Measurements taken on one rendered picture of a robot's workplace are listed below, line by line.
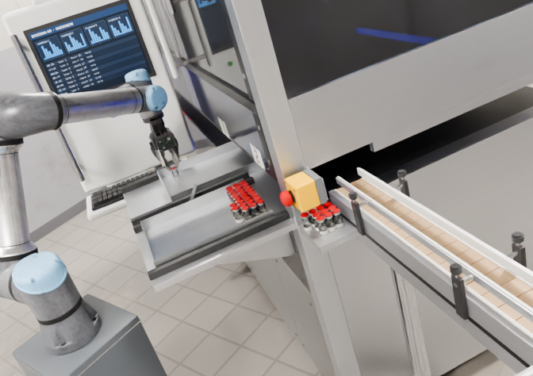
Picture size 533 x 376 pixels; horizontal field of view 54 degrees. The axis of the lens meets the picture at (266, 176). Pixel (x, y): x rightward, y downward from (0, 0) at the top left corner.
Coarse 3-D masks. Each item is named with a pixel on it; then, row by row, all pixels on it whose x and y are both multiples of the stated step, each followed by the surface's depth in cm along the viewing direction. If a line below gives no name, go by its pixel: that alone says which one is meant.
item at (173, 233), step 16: (224, 192) 163; (176, 208) 160; (192, 208) 161; (208, 208) 160; (224, 208) 157; (144, 224) 158; (160, 224) 159; (176, 224) 156; (192, 224) 154; (208, 224) 151; (224, 224) 148; (240, 224) 140; (160, 240) 150; (176, 240) 148; (192, 240) 145; (208, 240) 138; (160, 256) 142; (176, 256) 136
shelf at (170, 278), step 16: (256, 176) 171; (128, 192) 188; (144, 192) 185; (160, 192) 181; (256, 192) 161; (272, 192) 158; (128, 208) 176; (144, 208) 173; (272, 208) 150; (288, 224) 140; (144, 240) 153; (240, 240) 139; (256, 240) 137; (144, 256) 145; (208, 256) 136; (224, 256) 135; (176, 272) 134; (192, 272) 134; (160, 288) 132
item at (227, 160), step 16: (224, 144) 195; (192, 160) 193; (208, 160) 194; (224, 160) 190; (240, 160) 186; (160, 176) 184; (192, 176) 185; (208, 176) 181; (224, 176) 171; (176, 192) 177
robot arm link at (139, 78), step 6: (132, 72) 167; (138, 72) 166; (144, 72) 167; (126, 78) 166; (132, 78) 165; (138, 78) 165; (144, 78) 166; (150, 78) 170; (132, 84) 164; (138, 84) 165; (144, 84) 167; (150, 84) 168
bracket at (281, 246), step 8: (288, 232) 150; (272, 240) 149; (280, 240) 150; (288, 240) 151; (256, 248) 148; (264, 248) 149; (272, 248) 150; (280, 248) 151; (288, 248) 152; (240, 256) 147; (248, 256) 148; (256, 256) 149; (264, 256) 150; (272, 256) 151; (280, 256) 152
